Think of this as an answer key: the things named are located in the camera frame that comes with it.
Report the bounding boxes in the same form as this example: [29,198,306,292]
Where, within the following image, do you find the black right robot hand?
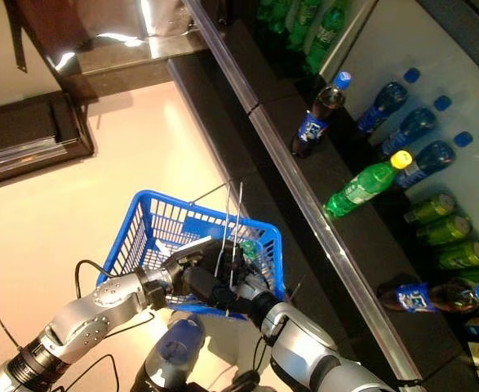
[208,273,283,323]

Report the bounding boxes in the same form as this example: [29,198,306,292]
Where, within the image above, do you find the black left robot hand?
[161,238,246,302]

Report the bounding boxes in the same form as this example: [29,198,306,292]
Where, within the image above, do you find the blue plastic shopping basket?
[95,189,285,322]

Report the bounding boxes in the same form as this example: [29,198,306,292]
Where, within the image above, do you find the metal wire rack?
[189,185,234,283]

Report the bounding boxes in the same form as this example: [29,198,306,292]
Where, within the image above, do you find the silver left robot leg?
[131,312,207,392]

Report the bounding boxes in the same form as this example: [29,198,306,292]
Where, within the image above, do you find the dark shelf base board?
[166,18,391,392]

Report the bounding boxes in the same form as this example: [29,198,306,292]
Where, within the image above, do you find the cola bottle blue cap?
[376,273,479,314]
[393,131,475,189]
[355,67,422,136]
[291,71,353,159]
[379,96,452,158]

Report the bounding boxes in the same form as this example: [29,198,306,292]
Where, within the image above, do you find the dark stone floor ledge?
[45,0,214,101]

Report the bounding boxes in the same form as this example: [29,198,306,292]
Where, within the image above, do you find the black low cabinet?
[0,90,96,191]

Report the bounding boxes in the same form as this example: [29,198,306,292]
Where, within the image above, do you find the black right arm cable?
[251,336,271,371]

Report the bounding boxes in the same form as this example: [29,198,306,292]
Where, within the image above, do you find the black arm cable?
[57,259,157,392]
[251,336,271,371]

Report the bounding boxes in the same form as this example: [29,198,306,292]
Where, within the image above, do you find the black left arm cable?
[57,259,157,392]

